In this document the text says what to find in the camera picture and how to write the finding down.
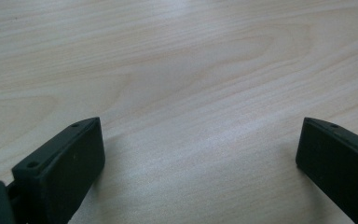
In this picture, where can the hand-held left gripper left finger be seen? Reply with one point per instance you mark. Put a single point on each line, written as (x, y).
(59, 174)

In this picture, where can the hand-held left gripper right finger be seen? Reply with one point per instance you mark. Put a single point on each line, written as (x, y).
(341, 168)

